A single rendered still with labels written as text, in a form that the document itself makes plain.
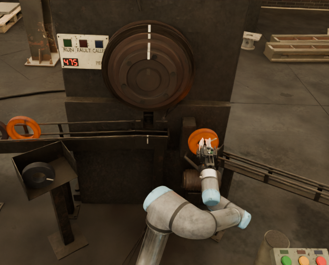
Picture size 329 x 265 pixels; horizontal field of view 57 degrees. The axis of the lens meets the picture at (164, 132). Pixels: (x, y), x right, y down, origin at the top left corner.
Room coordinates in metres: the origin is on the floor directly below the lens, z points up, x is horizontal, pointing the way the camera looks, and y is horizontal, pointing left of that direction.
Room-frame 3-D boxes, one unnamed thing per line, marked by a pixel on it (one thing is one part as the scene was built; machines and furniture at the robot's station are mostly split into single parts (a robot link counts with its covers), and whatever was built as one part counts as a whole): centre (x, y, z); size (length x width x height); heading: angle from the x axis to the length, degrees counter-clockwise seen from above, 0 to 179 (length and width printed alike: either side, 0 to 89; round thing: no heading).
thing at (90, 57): (1.53, 0.44, 1.15); 0.26 x 0.02 x 0.18; 93
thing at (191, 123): (1.46, -0.14, 0.68); 0.11 x 0.08 x 0.24; 3
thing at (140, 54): (1.34, 0.09, 1.11); 0.28 x 0.06 x 0.28; 93
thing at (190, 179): (1.32, -0.24, 0.27); 0.22 x 0.13 x 0.53; 93
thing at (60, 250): (1.15, 0.61, 0.36); 0.26 x 0.20 x 0.72; 128
